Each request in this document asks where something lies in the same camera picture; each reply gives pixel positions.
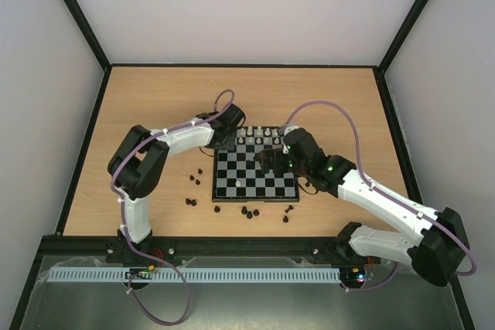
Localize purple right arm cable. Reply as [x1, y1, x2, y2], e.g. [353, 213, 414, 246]
[284, 100, 478, 293]

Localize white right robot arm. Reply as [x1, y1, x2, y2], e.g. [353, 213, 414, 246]
[254, 126, 469, 287]

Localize black grey chess board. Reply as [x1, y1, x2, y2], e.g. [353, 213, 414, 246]
[212, 126, 299, 202]

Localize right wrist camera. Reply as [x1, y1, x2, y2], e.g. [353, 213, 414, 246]
[278, 124, 299, 136]

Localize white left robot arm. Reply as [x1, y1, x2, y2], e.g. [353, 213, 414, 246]
[108, 103, 245, 258]

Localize light blue cable duct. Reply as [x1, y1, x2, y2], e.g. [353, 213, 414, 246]
[47, 267, 340, 284]

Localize black enclosure frame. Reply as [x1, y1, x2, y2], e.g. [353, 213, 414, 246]
[7, 0, 476, 330]

